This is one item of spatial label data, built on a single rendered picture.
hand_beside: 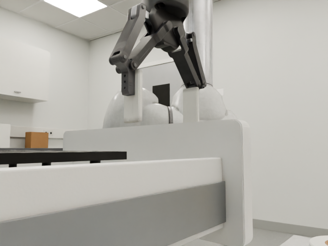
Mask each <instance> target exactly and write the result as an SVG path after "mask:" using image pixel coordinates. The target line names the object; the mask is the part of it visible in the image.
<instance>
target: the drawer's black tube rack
mask: <svg viewBox="0 0 328 246"><path fill-rule="evenodd" d="M103 160H107V152H99V151H50V150H44V151H23V150H0V164H8V165H9V167H17V164H32V163H42V166H47V165H51V163H56V162H80V161H90V164H95V163H101V161H103Z"/></svg>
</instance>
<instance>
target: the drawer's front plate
mask: <svg viewBox="0 0 328 246"><path fill-rule="evenodd" d="M63 151H127V160H103V161H101V163H115V162H134V161H154V160H173V159H194V158H222V181H225V206H226V222H225V223H223V228H220V229H218V230H216V231H214V232H212V233H209V234H207V235H205V236H202V237H200V238H198V239H201V240H206V241H210V242H214V243H218V244H222V245H225V246H245V245H247V244H248V243H250V242H251V240H252V238H253V222H252V185H251V149H250V127H249V124H248V123H247V122H245V121H242V120H236V119H231V120H217V121H203V122H189V123H170V124H156V125H142V126H128V127H114V128H101V129H87V130H73V131H65V133H64V135H63Z"/></svg>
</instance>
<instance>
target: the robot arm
mask: <svg viewBox="0 0 328 246"><path fill-rule="evenodd" d="M143 25H145V28H146V30H147V31H146V33H145V34H144V35H143V37H142V38H141V39H140V42H139V43H138V44H137V46H136V47H135V48H134V49H133V47H134V45H135V42H136V40H137V38H138V36H139V33H140V31H141V29H142V27H143ZM212 27H213V19H212V0H142V3H140V4H138V5H135V6H133V7H131V8H129V10H128V16H127V22H126V24H125V26H124V28H123V31H122V33H121V35H120V37H119V39H118V41H117V43H116V45H115V47H114V49H113V51H112V53H111V55H110V57H109V63H110V64H111V65H116V72H117V73H118V74H122V84H121V89H120V90H119V91H118V92H117V93H116V94H115V96H114V97H113V98H112V100H111V102H110V104H109V106H108V108H107V111H106V114H105V117H104V121H103V127H102V128H114V127H128V126H142V125H156V124H170V123H189V122H203V121H217V120H231V119H236V120H237V117H236V116H235V114H234V113H233V112H232V111H231V110H226V107H225V104H224V102H223V98H222V95H221V94H220V93H219V92H218V91H217V90H216V89H215V88H214V87H213V46H212ZM179 46H180V47H181V49H178V47H179ZM154 47H155V48H160V49H162V50H163V51H165V52H167V53H168V55H169V56H170V57H171V58H172V59H173V60H174V62H175V64H176V67H177V69H178V71H179V73H180V76H181V88H180V89H179V90H178V91H177V92H176V94H175V95H174V96H173V99H172V103H171V106H165V105H162V104H159V103H158V98H157V97H156V96H155V94H153V93H152V92H151V91H148V90H147V89H145V88H143V71H142V70H140V69H138V70H136V69H137V68H138V67H139V66H140V64H141V63H142V62H143V61H144V59H145V58H146V57H147V55H148V54H149V53H150V52H151V50H152V49H153V48H154ZM132 49H133V50H132Z"/></svg>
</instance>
